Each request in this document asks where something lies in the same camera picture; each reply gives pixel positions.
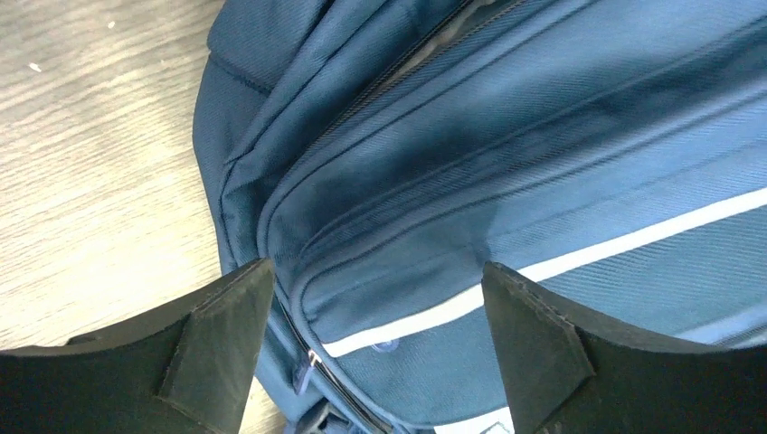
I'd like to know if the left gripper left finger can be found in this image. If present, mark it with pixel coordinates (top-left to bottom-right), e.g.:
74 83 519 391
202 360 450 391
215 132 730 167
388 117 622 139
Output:
1 259 274 433

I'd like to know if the navy blue student backpack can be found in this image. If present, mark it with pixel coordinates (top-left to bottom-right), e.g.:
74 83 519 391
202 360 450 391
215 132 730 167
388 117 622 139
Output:
193 1 766 433

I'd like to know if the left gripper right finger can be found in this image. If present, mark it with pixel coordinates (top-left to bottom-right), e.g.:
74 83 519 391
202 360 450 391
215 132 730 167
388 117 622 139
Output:
481 262 766 433

